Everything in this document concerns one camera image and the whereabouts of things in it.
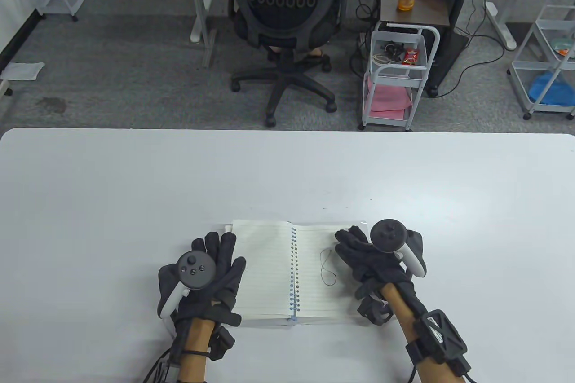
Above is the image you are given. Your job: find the person's right forearm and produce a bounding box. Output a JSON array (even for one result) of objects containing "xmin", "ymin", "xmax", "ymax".
[{"xmin": 380, "ymin": 282, "xmax": 465, "ymax": 383}]

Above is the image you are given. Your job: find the black office chair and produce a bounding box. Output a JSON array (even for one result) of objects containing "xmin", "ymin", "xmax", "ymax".
[{"xmin": 223, "ymin": 0, "xmax": 347, "ymax": 128}]

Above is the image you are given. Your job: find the grey white right controller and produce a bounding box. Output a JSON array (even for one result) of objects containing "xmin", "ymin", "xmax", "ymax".
[{"xmin": 369, "ymin": 219, "xmax": 426, "ymax": 278}]

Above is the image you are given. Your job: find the pink cloth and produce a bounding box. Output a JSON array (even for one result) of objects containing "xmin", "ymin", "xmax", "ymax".
[{"xmin": 366, "ymin": 77, "xmax": 413, "ymax": 113}]

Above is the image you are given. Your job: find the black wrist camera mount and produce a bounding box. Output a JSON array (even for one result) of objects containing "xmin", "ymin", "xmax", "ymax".
[{"xmin": 405, "ymin": 310, "xmax": 471, "ymax": 377}]

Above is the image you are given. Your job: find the person's left forearm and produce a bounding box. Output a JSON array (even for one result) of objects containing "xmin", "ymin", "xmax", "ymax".
[{"xmin": 174, "ymin": 316, "xmax": 214, "ymax": 383}]

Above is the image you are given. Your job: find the black floor cable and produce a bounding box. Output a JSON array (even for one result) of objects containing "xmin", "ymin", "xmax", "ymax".
[{"xmin": 431, "ymin": 0, "xmax": 507, "ymax": 98}]

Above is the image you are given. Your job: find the black wrist sensor box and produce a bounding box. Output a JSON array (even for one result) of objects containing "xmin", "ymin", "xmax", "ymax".
[
  {"xmin": 357, "ymin": 298, "xmax": 391, "ymax": 327},
  {"xmin": 210, "ymin": 327, "xmax": 236, "ymax": 361}
]

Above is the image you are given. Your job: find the dark wooden side table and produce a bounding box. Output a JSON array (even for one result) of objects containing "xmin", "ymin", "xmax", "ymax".
[{"xmin": 380, "ymin": 0, "xmax": 470, "ymax": 98}]

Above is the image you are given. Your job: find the grey white left controller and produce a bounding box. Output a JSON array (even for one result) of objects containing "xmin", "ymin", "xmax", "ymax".
[{"xmin": 156, "ymin": 251, "xmax": 217, "ymax": 318}]

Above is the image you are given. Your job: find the black left wrist sensor box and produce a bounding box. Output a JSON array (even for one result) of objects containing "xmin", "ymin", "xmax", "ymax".
[{"xmin": 210, "ymin": 327, "xmax": 236, "ymax": 361}]

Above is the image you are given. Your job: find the small white rolling cart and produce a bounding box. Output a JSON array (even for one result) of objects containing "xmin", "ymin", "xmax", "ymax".
[{"xmin": 359, "ymin": 22, "xmax": 441, "ymax": 132}]

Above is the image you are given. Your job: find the white desk leg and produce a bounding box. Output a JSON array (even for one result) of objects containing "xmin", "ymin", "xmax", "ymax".
[
  {"xmin": 484, "ymin": 0, "xmax": 540, "ymax": 51},
  {"xmin": 182, "ymin": 0, "xmax": 218, "ymax": 69}
]

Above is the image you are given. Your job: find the black right wrist sensor box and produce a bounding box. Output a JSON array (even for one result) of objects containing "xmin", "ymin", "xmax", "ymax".
[{"xmin": 357, "ymin": 298, "xmax": 391, "ymax": 327}]

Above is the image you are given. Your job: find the white paper on floor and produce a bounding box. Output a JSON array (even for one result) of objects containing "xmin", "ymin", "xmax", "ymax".
[{"xmin": 0, "ymin": 62, "xmax": 45, "ymax": 82}]

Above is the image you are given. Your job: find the blue plastic bag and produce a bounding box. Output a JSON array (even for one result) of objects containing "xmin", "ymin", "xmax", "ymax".
[{"xmin": 528, "ymin": 70, "xmax": 575, "ymax": 105}]

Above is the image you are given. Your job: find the grey white controller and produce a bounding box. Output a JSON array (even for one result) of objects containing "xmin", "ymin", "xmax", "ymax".
[
  {"xmin": 369, "ymin": 219, "xmax": 426, "ymax": 278},
  {"xmin": 156, "ymin": 251, "xmax": 217, "ymax": 318}
]

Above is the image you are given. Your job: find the person's right hand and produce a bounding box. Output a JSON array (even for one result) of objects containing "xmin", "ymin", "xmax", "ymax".
[{"xmin": 335, "ymin": 226, "xmax": 425, "ymax": 300}]

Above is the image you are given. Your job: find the person's left hand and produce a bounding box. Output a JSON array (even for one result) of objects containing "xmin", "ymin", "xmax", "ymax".
[{"xmin": 157, "ymin": 231, "xmax": 247, "ymax": 327}]

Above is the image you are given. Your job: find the black left glove cable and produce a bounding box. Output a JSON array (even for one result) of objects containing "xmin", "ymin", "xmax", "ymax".
[{"xmin": 142, "ymin": 343, "xmax": 180, "ymax": 383}]

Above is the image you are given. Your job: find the white spiral notebook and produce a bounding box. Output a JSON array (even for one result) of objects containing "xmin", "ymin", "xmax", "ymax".
[{"xmin": 224, "ymin": 220, "xmax": 371, "ymax": 327}]

